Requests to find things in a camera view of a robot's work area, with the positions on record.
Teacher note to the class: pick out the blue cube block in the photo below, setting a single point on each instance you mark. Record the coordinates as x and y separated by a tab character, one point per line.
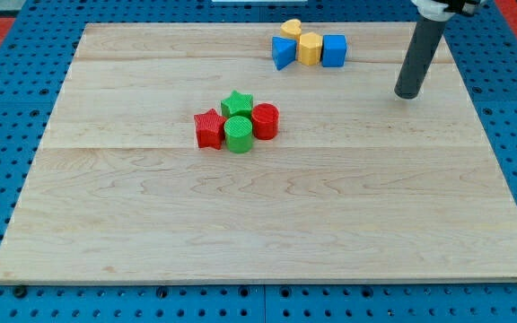
334	50

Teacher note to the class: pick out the red star block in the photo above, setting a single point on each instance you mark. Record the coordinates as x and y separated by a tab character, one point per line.
209	127

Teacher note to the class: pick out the yellow heart block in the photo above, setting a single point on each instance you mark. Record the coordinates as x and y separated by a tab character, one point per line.
291	29

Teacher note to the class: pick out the blue triangle block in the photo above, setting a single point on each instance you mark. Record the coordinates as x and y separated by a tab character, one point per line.
283	51

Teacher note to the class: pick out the yellow hexagon block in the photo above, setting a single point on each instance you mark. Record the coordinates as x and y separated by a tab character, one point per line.
310	47

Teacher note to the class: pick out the wooden board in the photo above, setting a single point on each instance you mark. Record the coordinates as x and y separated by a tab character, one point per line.
357	187

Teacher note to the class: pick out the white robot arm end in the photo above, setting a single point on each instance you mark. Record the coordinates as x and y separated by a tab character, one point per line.
443	10

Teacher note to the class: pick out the red cylinder block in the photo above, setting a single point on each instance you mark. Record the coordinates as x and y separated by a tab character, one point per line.
265	121

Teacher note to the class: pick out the green star block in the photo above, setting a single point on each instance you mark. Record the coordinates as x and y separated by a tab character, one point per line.
237	104

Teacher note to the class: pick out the green cylinder block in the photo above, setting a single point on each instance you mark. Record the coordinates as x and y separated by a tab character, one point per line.
238	134

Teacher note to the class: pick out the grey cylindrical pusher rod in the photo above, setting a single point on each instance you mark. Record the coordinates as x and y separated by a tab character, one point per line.
420	53

